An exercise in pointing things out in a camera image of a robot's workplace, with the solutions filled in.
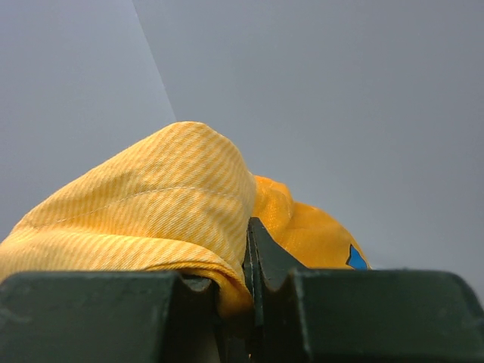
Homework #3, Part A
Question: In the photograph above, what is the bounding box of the orange pillowcase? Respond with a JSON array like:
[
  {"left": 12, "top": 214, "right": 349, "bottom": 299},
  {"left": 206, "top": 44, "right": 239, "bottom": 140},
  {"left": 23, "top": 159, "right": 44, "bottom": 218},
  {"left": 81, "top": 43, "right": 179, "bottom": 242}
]
[{"left": 1, "top": 122, "right": 369, "bottom": 318}]

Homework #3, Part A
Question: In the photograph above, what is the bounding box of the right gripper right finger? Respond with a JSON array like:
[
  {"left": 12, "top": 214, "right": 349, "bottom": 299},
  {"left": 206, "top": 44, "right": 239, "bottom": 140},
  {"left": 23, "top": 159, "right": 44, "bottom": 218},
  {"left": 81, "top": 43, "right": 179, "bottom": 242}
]
[{"left": 244, "top": 218, "right": 483, "bottom": 362}]

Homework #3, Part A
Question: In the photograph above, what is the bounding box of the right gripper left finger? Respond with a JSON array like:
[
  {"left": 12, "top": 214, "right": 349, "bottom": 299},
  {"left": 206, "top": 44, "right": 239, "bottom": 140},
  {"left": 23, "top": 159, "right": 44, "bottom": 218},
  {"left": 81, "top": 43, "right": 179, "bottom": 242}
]
[{"left": 1, "top": 271, "right": 223, "bottom": 362}]

